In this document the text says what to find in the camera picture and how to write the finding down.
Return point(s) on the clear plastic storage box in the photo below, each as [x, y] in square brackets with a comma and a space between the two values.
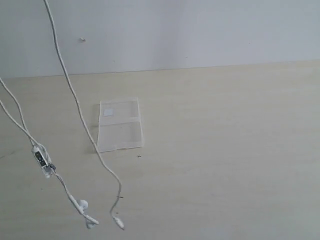
[119, 125]

